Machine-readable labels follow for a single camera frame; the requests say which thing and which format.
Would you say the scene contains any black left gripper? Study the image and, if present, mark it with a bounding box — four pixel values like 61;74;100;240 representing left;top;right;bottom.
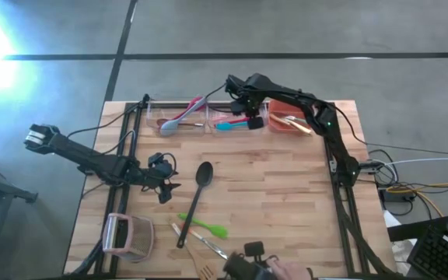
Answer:
140;152;182;205

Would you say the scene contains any pink silicone spatula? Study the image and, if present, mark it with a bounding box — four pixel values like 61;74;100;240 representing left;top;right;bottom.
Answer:
216;115;250;123

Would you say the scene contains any yellow-handled table knife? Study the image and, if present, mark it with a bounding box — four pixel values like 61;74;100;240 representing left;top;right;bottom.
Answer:
284;118;313;135
269;112;293;128

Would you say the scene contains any teal silicone spatula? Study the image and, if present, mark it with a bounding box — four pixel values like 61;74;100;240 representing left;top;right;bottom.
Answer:
215;121;249;131

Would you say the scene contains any black nylon spoon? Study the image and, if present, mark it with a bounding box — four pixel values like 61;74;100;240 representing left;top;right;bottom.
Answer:
176;161;215;249

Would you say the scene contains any green silicone spatula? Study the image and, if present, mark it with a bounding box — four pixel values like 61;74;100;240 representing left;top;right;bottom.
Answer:
177;212;229;240

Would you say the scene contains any orange-handled table knife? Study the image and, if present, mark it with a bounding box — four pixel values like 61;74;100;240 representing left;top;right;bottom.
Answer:
170;222;229;261

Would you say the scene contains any clear plastic bin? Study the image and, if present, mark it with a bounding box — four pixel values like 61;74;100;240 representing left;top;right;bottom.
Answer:
145;99;208;138
208;101;270;137

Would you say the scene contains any orange plastic bin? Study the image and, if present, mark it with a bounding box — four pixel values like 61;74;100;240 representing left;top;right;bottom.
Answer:
267;100;318;135

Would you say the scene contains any pink mesh utensil holder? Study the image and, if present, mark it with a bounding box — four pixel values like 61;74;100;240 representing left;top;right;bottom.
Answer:
102;212;156;262

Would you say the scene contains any black handheld leader gripper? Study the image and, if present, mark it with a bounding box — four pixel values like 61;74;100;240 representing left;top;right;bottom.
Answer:
222;240;278;280

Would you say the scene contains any person's hand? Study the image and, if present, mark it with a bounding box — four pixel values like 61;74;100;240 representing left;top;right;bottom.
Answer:
266;259;313;280

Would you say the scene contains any black power strip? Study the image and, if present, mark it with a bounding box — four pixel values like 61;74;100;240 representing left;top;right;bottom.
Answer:
379;187;415;204

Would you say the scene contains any white crumpled paper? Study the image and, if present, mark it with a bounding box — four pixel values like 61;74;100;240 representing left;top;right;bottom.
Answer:
382;209;418;273

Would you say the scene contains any black laptop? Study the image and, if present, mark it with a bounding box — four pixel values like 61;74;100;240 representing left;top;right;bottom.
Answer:
406;170;448;280

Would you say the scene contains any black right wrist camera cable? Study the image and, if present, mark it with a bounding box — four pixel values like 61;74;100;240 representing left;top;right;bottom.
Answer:
203;82;229;100

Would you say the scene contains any black aluminium table frame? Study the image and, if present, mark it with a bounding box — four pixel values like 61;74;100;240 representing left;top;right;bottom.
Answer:
91;100;398;278

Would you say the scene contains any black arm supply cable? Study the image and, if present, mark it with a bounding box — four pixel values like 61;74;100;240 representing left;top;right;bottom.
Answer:
66;99;147;139

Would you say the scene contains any thin black cable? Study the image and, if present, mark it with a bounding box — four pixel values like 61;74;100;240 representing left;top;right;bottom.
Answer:
366;142;448;157

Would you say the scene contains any white cable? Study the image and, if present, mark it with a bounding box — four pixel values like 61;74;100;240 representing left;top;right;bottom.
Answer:
379;156;448;172

